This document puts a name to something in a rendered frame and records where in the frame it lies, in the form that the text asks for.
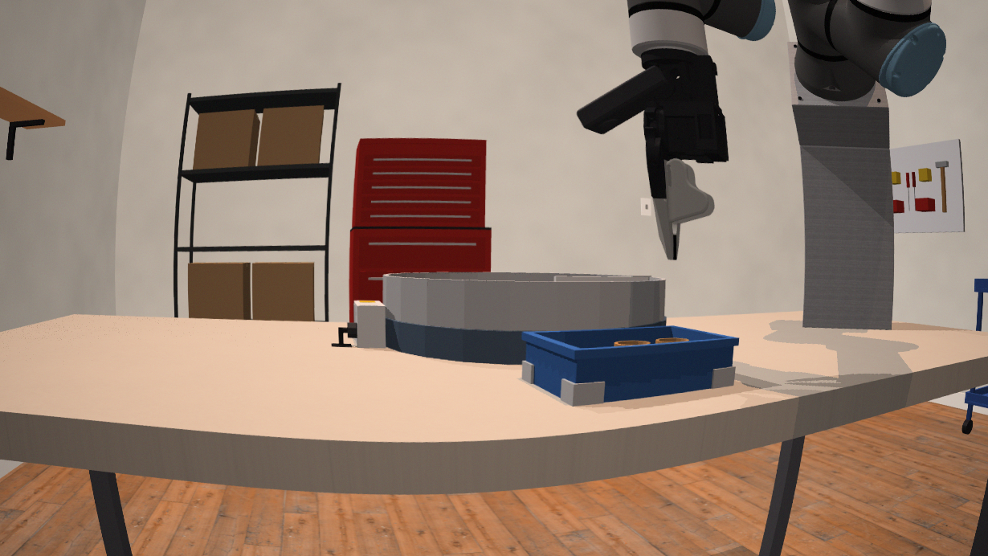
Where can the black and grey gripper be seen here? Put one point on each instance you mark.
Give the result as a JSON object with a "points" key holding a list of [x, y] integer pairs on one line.
{"points": [[671, 131]]}

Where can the blue plastic crate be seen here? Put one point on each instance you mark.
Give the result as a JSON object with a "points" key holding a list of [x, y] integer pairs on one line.
{"points": [[600, 374]]}

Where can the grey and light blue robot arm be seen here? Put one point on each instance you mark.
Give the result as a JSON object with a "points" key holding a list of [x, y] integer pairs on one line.
{"points": [[893, 41]]}

